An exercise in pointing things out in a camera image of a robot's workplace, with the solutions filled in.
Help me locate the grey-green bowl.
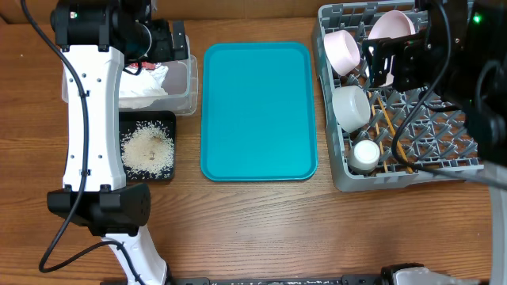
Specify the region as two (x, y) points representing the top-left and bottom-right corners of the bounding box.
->
(332, 85), (371, 133)

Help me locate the black plastic tray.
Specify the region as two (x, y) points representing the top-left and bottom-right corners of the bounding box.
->
(120, 111), (176, 181)

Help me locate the white rice pile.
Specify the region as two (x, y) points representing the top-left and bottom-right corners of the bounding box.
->
(120, 120), (175, 181)

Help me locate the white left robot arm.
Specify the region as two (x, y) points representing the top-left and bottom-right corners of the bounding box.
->
(47, 1), (186, 284)

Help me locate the grey dishwasher rack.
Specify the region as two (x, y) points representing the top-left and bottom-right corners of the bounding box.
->
(312, 1), (485, 192)

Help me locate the red snack wrapper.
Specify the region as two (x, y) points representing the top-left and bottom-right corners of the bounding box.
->
(129, 62), (159, 70)

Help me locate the pink small bowl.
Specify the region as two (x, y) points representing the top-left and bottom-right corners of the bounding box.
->
(323, 30), (360, 76)

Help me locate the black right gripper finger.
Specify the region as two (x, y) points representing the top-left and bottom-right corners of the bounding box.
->
(374, 55), (394, 87)
(362, 36), (412, 86)

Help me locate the clear plastic bin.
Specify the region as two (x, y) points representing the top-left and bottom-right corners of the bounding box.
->
(63, 45), (198, 116)

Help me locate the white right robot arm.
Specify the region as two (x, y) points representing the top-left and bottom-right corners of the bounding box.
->
(362, 1), (506, 284)

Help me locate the teal plastic tray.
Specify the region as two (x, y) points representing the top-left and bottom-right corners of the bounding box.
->
(200, 42), (318, 181)

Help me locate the white paper cup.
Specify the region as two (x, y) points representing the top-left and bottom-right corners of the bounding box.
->
(348, 140), (380, 174)

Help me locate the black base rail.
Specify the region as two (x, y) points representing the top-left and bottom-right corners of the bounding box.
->
(101, 263), (476, 285)

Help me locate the pink round plate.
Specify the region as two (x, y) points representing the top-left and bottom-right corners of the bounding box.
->
(363, 9), (417, 88)

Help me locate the white napkin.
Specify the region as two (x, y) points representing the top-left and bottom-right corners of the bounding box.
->
(119, 65), (169, 109)

